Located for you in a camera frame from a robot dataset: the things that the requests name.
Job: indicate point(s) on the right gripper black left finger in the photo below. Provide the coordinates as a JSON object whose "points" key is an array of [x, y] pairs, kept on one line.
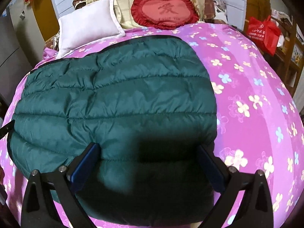
{"points": [[38, 208]]}

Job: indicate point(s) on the dark green puffer jacket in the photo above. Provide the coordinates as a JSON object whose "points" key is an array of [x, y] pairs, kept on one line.
{"points": [[149, 104]]}

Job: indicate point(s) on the pink floral bed sheet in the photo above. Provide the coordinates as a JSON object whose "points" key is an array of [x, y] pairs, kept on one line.
{"points": [[258, 124]]}

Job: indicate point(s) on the wooden shelf rack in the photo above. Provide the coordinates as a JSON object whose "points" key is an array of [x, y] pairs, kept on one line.
{"points": [[287, 62]]}

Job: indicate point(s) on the grey wardrobe cabinet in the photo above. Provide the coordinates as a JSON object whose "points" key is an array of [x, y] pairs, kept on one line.
{"points": [[14, 64]]}

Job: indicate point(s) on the red shopping bag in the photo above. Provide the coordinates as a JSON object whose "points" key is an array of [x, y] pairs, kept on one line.
{"points": [[265, 34]]}

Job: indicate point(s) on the white square pillow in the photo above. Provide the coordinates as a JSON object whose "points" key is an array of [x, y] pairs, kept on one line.
{"points": [[93, 22]]}

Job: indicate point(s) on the red heart-shaped cushion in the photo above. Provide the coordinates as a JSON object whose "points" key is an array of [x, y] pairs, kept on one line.
{"points": [[163, 14]]}

